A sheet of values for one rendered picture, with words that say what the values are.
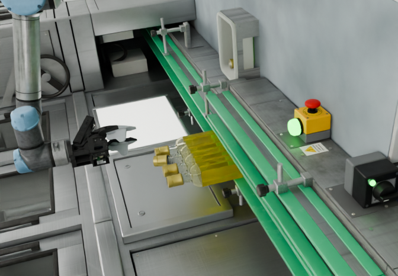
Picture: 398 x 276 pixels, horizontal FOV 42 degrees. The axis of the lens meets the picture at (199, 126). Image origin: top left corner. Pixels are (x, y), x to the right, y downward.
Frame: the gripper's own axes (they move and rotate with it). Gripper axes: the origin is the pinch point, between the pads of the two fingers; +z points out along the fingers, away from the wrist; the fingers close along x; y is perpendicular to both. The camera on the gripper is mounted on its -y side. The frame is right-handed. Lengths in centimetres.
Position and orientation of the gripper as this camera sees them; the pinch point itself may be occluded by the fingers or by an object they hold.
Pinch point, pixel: (132, 132)
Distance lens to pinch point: 161.6
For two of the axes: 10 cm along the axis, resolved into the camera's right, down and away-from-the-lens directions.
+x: 0.3, -6.4, -7.7
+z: 9.6, -2.0, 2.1
